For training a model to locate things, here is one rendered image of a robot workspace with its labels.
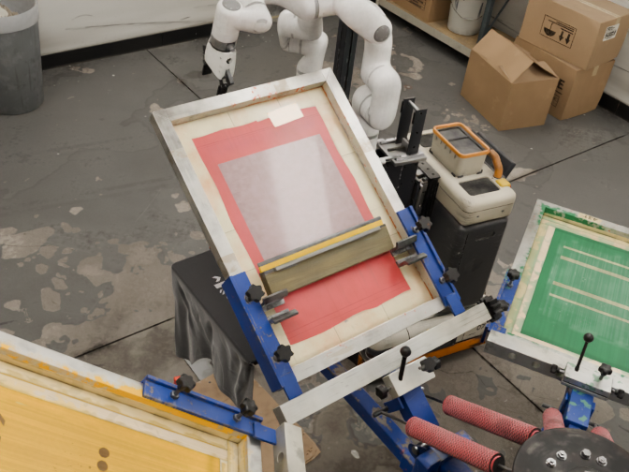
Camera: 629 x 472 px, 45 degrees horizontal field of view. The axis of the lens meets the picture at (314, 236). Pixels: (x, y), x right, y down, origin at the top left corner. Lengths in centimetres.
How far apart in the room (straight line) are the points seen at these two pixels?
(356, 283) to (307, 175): 33
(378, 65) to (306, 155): 39
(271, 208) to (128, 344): 162
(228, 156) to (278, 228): 24
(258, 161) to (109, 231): 211
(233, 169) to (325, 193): 27
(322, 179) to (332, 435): 138
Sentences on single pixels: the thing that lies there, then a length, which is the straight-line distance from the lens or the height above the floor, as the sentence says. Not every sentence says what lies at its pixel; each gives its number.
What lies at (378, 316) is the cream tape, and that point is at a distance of 207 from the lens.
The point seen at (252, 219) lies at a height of 134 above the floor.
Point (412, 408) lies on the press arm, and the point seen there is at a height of 109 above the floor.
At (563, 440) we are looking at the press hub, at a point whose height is 131.
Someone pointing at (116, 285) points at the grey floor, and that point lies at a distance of 380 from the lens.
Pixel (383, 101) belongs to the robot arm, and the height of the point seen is 147.
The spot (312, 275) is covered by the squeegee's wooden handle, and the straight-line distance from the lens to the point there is 198.
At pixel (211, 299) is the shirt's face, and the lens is 234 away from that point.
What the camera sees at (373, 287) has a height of 119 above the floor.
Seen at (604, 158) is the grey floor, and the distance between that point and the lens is 541.
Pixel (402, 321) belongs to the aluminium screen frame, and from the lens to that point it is 206.
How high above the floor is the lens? 259
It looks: 39 degrees down
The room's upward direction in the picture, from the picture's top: 7 degrees clockwise
